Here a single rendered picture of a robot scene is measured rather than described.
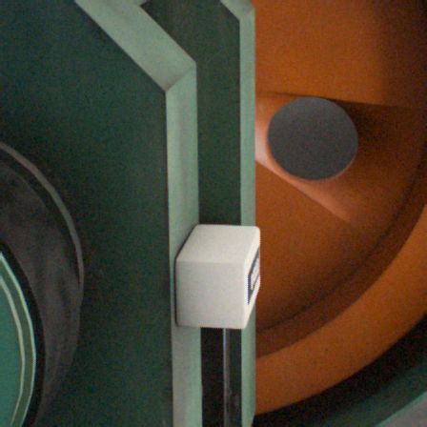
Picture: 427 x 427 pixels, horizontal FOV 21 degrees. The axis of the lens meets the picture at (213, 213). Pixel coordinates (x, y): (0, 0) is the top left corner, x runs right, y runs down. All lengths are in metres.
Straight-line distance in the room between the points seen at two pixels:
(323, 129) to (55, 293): 3.65
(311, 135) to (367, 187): 3.01
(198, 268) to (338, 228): 0.57
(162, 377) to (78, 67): 0.18
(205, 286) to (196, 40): 0.30
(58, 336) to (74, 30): 0.16
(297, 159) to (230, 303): 3.58
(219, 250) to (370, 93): 0.54
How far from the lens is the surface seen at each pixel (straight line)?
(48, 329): 0.55
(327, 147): 4.20
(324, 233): 1.21
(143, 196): 0.63
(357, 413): 1.25
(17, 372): 0.55
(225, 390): 0.96
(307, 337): 1.21
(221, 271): 0.64
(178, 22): 0.91
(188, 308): 0.65
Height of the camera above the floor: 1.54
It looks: 16 degrees down
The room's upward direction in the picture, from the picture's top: 1 degrees counter-clockwise
